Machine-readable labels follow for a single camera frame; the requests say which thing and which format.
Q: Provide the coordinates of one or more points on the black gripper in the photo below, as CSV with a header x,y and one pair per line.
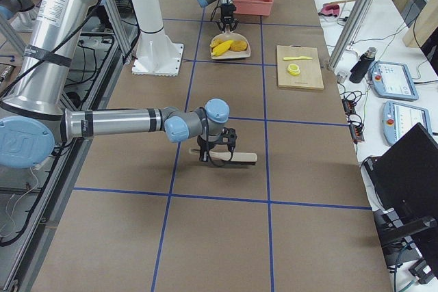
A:
x,y
226,11
206,143

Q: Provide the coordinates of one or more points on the beige plastic dustpan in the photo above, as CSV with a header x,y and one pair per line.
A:
x,y
228,35

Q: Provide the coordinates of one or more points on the tan toy ginger root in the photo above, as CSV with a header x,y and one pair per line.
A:
x,y
215,42

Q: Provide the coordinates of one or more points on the brown toy potato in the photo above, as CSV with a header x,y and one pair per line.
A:
x,y
239,45

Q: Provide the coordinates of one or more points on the yellow toy corn cob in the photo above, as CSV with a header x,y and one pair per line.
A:
x,y
221,48

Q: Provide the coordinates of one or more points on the beige hand brush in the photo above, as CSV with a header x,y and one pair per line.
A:
x,y
227,158

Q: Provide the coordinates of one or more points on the yellow plastic knife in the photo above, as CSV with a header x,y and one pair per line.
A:
x,y
301,57

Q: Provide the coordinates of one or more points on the yellow lemon slices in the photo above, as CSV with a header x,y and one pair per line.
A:
x,y
293,69

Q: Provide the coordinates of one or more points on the wooden cutting board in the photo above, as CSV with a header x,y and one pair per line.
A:
x,y
310,77

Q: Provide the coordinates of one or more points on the pink cloth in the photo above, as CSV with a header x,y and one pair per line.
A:
x,y
330,10

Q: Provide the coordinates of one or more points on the black water bottle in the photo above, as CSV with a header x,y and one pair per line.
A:
x,y
359,70

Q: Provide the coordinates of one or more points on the black power strip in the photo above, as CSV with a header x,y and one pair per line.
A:
x,y
354,120

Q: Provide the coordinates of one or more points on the upper teach pendant tablet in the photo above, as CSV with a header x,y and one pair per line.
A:
x,y
393,81

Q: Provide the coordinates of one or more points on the teach pendant tablet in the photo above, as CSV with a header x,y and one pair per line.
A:
x,y
393,81
399,118

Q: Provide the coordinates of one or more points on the lower teach pendant tablet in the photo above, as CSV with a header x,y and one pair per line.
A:
x,y
399,118

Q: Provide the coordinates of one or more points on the black monitor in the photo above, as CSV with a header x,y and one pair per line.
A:
x,y
405,180

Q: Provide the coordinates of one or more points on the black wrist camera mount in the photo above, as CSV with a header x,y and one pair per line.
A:
x,y
228,137

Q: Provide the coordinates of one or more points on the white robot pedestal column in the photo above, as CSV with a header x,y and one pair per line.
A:
x,y
156,54

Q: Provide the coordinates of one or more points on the aluminium frame post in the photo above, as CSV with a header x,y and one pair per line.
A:
x,y
346,35

